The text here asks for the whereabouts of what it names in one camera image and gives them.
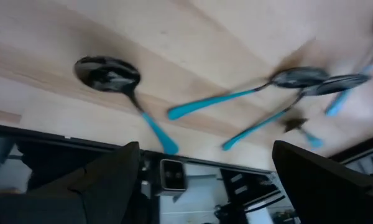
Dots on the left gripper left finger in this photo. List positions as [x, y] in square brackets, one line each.
[105, 193]

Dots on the black metal table frame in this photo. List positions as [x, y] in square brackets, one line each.
[81, 144]

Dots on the black object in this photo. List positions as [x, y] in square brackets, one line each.
[107, 74]

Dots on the black box with labels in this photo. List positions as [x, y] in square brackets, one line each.
[236, 202]

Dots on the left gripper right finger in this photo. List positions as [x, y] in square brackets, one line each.
[329, 193]

